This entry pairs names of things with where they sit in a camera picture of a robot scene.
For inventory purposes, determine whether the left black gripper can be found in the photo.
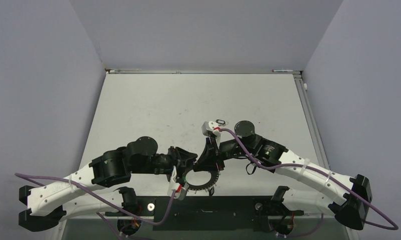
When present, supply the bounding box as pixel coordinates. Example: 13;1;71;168
130;145;198;182

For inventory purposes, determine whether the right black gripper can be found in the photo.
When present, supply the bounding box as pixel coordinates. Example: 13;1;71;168
193;135;252;171

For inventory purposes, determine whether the black key tag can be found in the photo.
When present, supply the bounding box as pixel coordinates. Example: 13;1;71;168
215;119;229;127

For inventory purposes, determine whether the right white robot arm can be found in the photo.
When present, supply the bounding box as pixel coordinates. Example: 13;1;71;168
192;120;372;231

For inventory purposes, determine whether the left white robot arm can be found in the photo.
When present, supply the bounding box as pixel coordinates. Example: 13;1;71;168
18;136;197;232

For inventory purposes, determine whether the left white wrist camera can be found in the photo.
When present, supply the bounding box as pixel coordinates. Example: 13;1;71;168
167;166;189;201

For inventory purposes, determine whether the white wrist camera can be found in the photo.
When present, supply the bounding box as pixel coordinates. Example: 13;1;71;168
167;166;189;201
201;121;221;138

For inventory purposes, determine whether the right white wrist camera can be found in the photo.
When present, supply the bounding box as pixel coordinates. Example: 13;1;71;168
201;121;221;138

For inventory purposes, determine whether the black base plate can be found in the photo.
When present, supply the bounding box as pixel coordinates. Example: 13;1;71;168
104;196;305;232

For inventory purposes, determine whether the marker pen at wall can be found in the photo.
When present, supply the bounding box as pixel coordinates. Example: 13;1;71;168
272;69;295;74

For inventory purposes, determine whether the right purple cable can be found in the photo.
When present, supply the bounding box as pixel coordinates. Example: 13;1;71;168
217;127;399;239

